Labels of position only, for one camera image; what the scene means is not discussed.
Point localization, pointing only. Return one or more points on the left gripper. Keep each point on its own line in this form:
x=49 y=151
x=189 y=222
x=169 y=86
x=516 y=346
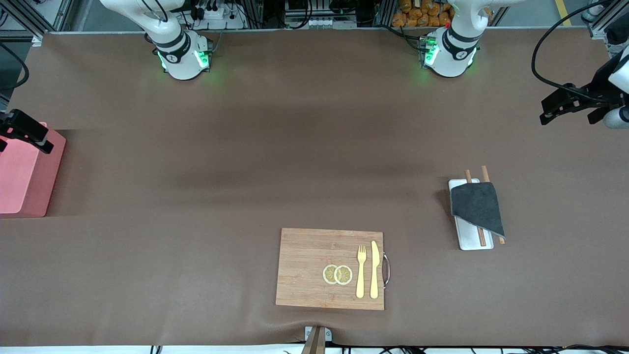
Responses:
x=598 y=86

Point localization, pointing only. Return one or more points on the dark grey cloth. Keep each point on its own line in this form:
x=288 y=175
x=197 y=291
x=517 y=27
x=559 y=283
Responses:
x=479 y=206

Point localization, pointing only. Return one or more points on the pink box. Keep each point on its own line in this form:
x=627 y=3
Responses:
x=19 y=177

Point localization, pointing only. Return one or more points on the white rectangular tray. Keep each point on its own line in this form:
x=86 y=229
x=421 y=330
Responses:
x=469 y=238

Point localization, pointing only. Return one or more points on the pile of orange items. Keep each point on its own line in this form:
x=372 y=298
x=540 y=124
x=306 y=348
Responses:
x=417 y=14

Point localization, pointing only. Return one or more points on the white power strip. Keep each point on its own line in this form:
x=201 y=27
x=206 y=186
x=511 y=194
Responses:
x=216 y=14

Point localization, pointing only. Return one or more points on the yellow plastic knife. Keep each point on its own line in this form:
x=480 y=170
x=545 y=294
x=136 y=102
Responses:
x=375 y=270

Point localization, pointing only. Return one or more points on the yellow plastic fork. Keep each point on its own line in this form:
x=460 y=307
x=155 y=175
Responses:
x=361 y=280

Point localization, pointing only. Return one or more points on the lemon slice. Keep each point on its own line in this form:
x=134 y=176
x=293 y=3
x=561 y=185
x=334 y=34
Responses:
x=328 y=274
x=343 y=275

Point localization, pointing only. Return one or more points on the bamboo cutting board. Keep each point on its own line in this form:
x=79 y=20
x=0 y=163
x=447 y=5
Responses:
x=309 y=265

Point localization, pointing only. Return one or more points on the aluminium frame post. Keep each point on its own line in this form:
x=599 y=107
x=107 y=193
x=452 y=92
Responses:
x=602 y=24
x=39 y=19

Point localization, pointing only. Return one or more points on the metal bracket at table edge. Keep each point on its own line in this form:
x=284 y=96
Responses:
x=328 y=335

